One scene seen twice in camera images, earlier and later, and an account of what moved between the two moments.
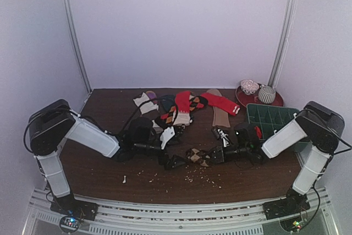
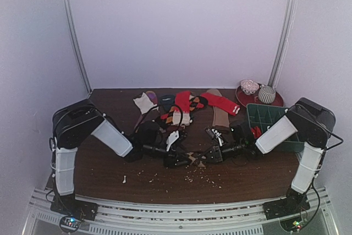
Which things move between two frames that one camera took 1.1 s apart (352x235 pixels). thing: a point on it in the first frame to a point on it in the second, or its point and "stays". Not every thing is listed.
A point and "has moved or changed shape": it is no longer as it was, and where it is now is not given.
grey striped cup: x=267 y=94 stays
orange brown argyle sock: x=197 y=102 stays
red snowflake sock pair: x=258 y=131 has moved or changed shape
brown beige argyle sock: x=196 y=156 has moved or changed shape
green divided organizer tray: x=268 y=118 stays
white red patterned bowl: x=249 y=87 stays
